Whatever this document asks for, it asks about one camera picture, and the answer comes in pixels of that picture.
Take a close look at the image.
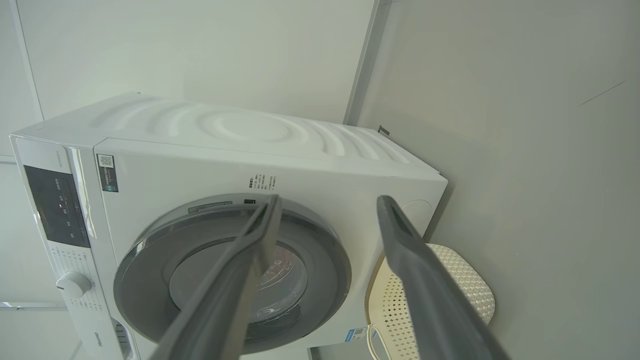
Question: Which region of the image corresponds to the white washing machine dial knob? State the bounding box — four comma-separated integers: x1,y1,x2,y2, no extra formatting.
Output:
56,271,92,299

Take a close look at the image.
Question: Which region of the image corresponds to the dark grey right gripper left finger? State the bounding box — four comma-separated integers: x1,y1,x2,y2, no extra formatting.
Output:
150,194,284,360

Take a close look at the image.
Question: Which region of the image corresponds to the black QR code sticker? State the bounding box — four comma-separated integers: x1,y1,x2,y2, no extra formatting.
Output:
96,154,119,193

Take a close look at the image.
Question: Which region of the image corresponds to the black washer control panel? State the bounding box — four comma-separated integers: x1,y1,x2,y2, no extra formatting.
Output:
23,165,92,249

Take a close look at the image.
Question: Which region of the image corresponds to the white front-load washing machine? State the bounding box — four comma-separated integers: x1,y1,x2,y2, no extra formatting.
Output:
9,91,448,360

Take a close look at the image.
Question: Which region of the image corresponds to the round glass washer door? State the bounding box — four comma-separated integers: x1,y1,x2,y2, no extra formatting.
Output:
113,194,352,356

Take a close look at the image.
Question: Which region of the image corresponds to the cream perforated laundry basket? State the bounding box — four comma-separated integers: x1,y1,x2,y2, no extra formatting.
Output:
365,243,496,360

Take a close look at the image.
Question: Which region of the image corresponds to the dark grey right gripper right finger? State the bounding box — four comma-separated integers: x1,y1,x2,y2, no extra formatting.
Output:
376,194,512,360

